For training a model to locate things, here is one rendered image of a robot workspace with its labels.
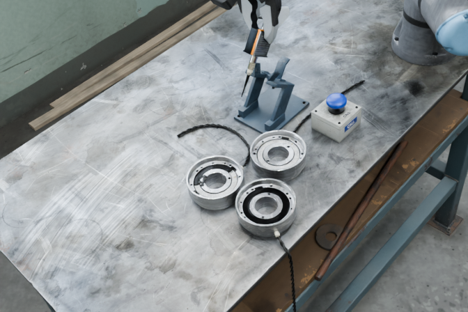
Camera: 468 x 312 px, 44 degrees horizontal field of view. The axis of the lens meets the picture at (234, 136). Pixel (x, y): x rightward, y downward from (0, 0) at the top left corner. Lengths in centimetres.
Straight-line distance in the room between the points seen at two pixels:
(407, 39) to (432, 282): 87
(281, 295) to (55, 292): 46
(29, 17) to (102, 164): 146
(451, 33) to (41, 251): 83
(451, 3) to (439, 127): 50
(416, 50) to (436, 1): 18
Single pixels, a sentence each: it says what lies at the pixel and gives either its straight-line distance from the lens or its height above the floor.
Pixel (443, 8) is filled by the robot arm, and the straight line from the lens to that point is 115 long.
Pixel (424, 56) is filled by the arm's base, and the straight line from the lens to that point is 132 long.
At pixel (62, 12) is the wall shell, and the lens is 264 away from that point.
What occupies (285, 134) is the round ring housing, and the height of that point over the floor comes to 83.
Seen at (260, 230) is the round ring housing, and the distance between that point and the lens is 98.
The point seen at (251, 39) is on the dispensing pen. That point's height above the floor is 100.
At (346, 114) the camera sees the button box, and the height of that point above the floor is 85.
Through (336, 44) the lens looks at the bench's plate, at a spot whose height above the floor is 80.
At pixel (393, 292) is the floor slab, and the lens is 189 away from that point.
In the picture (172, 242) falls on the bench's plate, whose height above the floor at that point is 80.
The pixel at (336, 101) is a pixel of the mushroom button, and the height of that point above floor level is 87.
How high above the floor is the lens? 161
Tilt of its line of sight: 44 degrees down
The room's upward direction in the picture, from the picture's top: 9 degrees counter-clockwise
